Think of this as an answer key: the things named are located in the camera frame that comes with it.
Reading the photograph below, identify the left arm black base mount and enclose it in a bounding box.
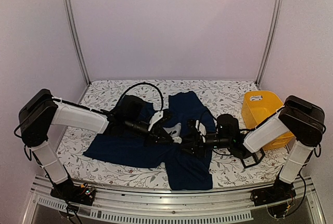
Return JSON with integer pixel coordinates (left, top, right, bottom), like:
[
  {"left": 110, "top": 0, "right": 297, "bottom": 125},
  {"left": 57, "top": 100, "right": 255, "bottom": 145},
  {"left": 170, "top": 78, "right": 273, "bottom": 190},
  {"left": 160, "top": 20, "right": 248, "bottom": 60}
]
[{"left": 50, "top": 179, "right": 96, "bottom": 206}]

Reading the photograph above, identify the left aluminium corner post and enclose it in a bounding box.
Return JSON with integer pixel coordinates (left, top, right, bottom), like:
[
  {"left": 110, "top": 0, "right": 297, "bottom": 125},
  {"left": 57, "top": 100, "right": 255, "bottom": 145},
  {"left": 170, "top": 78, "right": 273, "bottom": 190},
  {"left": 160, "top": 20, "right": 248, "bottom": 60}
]
[{"left": 58, "top": 0, "right": 91, "bottom": 85}]

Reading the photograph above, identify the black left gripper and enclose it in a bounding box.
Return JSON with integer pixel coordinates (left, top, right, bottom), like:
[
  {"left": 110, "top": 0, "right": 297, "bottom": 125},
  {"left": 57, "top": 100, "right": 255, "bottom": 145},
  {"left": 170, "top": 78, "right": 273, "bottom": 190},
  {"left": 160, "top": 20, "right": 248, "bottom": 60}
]
[{"left": 125, "top": 117, "right": 174, "bottom": 149}]

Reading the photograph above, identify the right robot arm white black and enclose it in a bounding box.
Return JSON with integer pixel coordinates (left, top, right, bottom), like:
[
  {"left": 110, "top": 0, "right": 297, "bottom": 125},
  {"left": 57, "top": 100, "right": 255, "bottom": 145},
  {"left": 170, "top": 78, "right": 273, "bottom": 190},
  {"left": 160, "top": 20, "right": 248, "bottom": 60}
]
[{"left": 181, "top": 96, "right": 326, "bottom": 201}]

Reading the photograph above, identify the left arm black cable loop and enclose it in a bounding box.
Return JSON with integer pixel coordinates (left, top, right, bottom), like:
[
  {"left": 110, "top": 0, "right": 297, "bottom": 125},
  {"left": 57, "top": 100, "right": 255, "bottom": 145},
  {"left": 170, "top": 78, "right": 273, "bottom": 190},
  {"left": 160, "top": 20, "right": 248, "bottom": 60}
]
[{"left": 121, "top": 82, "right": 164, "bottom": 110}]

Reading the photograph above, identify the right aluminium corner post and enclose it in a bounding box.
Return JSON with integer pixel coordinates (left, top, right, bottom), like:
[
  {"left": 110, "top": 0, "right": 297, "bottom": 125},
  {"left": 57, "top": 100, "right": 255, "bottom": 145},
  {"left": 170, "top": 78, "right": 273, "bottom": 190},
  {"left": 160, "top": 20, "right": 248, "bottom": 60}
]
[{"left": 255, "top": 0, "right": 283, "bottom": 88}]

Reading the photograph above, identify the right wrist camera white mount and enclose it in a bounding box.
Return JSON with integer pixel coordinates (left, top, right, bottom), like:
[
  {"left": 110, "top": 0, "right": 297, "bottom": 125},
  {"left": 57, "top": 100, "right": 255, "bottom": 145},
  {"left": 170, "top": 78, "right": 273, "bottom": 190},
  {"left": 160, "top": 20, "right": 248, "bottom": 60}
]
[{"left": 187, "top": 119, "right": 207, "bottom": 137}]

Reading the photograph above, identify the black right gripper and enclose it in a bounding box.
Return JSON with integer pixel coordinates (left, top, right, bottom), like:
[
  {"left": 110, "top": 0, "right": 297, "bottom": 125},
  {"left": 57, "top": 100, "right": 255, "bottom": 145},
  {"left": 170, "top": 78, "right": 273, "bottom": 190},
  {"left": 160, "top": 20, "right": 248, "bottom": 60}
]
[{"left": 177, "top": 130, "right": 232, "bottom": 158}]

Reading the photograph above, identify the navy blue printed t-shirt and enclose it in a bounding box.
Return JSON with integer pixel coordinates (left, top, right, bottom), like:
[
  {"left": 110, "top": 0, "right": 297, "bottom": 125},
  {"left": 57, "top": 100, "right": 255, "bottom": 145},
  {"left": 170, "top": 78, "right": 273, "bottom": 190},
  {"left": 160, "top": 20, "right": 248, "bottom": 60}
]
[{"left": 83, "top": 91, "right": 215, "bottom": 190}]

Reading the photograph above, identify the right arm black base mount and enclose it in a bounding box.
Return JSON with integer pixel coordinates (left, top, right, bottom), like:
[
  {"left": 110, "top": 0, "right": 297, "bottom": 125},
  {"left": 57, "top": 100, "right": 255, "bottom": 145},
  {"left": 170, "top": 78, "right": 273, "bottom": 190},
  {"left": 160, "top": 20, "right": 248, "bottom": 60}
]
[{"left": 250, "top": 179, "right": 296, "bottom": 206}]

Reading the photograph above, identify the yellow plastic basket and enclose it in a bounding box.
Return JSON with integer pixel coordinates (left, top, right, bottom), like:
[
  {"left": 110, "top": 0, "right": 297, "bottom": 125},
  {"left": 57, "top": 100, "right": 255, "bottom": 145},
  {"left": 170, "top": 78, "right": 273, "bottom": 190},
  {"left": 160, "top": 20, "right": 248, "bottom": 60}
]
[{"left": 241, "top": 90, "right": 294, "bottom": 151}]

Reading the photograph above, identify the aluminium corner post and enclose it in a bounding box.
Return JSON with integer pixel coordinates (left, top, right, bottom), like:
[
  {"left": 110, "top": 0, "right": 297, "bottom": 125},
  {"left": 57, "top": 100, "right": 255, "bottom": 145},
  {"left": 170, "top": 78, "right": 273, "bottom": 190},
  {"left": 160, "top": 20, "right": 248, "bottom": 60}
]
[
  {"left": 255, "top": 0, "right": 283, "bottom": 88},
  {"left": 58, "top": 0, "right": 91, "bottom": 85}
]

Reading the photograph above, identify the black display box orange brooch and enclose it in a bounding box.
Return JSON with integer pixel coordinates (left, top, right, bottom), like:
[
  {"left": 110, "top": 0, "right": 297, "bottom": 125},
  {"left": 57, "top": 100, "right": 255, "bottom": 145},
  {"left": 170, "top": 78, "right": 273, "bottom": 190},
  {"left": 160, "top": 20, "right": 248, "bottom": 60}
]
[{"left": 240, "top": 149, "right": 265, "bottom": 169}]

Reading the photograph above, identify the floral patterned table mat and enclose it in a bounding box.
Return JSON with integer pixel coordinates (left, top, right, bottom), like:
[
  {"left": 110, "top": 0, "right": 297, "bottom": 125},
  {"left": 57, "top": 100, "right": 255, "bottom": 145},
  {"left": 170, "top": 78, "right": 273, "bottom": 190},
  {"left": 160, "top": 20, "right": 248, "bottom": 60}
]
[{"left": 56, "top": 80, "right": 288, "bottom": 189}]

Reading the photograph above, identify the aluminium front rail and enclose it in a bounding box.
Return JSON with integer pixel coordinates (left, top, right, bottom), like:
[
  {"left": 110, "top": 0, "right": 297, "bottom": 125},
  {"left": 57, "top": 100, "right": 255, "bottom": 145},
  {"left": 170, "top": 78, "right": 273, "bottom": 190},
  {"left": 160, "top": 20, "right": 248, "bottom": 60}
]
[{"left": 22, "top": 176, "right": 326, "bottom": 223}]

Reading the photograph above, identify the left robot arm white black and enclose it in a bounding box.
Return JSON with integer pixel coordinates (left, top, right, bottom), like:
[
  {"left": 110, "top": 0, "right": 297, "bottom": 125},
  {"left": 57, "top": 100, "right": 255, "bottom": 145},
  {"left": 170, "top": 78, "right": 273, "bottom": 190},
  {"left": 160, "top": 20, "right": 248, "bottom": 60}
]
[{"left": 14, "top": 89, "right": 175, "bottom": 200}]

